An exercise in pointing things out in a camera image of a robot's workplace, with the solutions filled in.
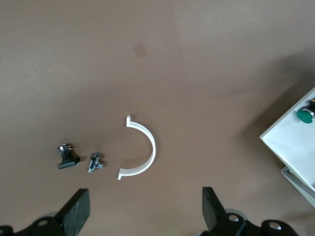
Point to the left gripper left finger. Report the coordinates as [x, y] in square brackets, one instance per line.
[73, 216]

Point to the green push button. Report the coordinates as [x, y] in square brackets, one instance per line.
[304, 116]

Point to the white control box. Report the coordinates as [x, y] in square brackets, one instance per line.
[290, 147]

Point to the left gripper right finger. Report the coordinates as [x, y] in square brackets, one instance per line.
[214, 216]

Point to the small metal fitting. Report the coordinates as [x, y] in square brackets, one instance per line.
[94, 163]

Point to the white drawer cabinet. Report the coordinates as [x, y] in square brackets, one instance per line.
[305, 190]

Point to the white semicircular bracket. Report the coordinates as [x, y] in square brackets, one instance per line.
[153, 147]

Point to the black switch component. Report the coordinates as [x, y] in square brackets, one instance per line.
[66, 159]

